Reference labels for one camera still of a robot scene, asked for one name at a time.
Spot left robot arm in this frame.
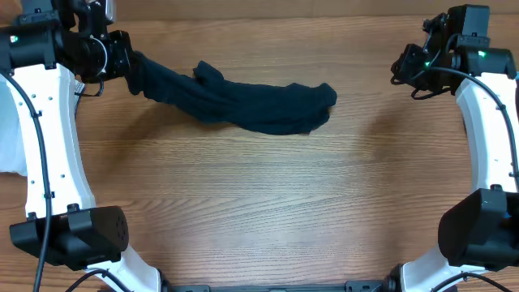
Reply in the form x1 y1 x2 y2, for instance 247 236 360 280
1 0 169 291

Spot folded light blue jeans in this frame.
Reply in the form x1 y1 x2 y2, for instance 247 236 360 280
1 76 28 176

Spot dark navy t-shirt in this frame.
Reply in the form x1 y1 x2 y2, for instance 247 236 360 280
125 52 337 135

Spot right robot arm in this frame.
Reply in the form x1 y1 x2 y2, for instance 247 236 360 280
375 4 518 291

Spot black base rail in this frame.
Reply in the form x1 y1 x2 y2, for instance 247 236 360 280
161 280 397 292

